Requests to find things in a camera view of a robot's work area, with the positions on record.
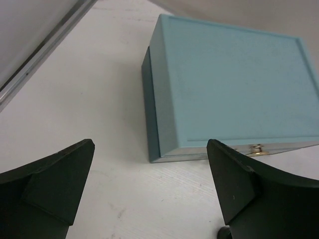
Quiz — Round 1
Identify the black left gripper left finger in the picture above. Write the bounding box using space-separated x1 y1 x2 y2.
0 139 95 239

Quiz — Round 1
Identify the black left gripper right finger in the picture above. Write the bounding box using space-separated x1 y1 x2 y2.
206 139 319 239

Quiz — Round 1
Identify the clear acrylic drawer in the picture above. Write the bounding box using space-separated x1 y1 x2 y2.
153 141 319 162

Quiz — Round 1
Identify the light blue drawer box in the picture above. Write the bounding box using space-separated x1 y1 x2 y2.
142 14 319 163

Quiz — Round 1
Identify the aluminium frame rail left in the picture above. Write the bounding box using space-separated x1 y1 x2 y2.
0 0 96 110

